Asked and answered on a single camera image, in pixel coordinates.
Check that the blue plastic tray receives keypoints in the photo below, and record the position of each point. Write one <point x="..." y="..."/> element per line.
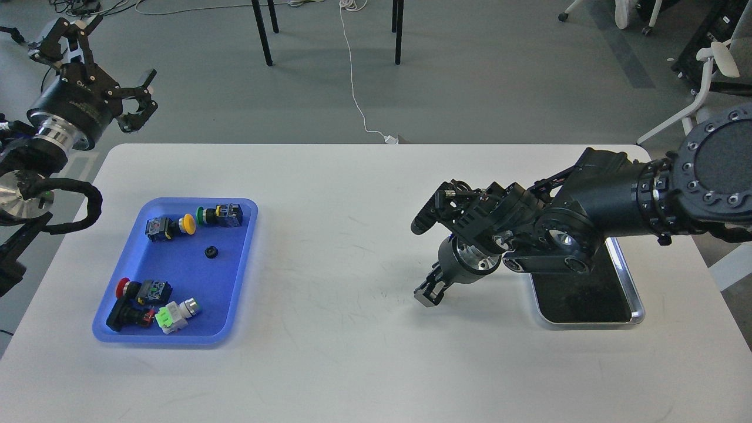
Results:
<point x="214" y="283"/>

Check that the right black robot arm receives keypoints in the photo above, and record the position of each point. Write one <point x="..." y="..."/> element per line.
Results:
<point x="558" y="224"/>

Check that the green push button switch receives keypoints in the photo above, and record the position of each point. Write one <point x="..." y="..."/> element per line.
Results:
<point x="222" y="215"/>

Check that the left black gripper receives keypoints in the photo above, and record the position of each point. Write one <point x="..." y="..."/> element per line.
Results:
<point x="73" y="106"/>

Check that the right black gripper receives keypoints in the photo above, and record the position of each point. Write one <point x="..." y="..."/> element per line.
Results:
<point x="458" y="262"/>

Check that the yellow push button switch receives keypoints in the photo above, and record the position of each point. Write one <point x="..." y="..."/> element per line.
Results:
<point x="163" y="228"/>

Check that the red push button switch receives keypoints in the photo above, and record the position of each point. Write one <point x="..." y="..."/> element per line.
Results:
<point x="146" y="293"/>

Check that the black selector switch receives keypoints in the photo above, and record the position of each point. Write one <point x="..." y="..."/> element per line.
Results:
<point x="124" y="313"/>

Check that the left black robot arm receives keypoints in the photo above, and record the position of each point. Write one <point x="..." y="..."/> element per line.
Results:
<point x="32" y="155"/>

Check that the silver metal tray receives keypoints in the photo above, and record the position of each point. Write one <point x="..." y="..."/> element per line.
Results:
<point x="604" y="299"/>

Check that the white green switch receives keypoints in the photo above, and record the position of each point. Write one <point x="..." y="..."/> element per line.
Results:
<point x="174" y="316"/>

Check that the small black gear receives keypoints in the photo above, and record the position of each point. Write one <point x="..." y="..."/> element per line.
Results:
<point x="211" y="252"/>

